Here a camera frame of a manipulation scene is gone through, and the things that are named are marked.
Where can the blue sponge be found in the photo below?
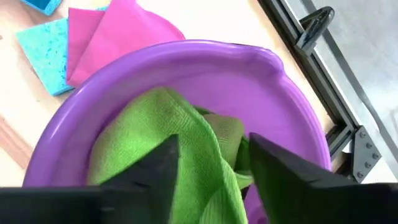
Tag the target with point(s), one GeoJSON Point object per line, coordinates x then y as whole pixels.
{"type": "Point", "coordinates": [42, 6]}
{"type": "Point", "coordinates": [43, 53]}

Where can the green microfibre cloth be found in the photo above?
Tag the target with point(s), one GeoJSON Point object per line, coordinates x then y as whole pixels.
{"type": "Point", "coordinates": [149, 124]}

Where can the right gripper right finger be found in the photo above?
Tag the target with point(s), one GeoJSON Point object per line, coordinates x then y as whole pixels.
{"type": "Point", "coordinates": [280, 180]}

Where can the purple plastic bucket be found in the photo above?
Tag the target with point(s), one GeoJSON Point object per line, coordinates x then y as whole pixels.
{"type": "Point", "coordinates": [217, 71]}

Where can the pink cloth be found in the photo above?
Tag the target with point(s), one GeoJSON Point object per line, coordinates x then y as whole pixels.
{"type": "Point", "coordinates": [124, 31]}

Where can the black aluminium rig frame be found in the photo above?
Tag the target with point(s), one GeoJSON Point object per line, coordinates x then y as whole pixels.
{"type": "Point", "coordinates": [325, 93]}

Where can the grey metal corner bracket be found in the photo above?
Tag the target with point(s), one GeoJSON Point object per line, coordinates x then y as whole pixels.
{"type": "Point", "coordinates": [367, 155]}

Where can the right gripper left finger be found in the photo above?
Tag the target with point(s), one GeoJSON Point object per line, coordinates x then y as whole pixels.
{"type": "Point", "coordinates": [146, 186]}

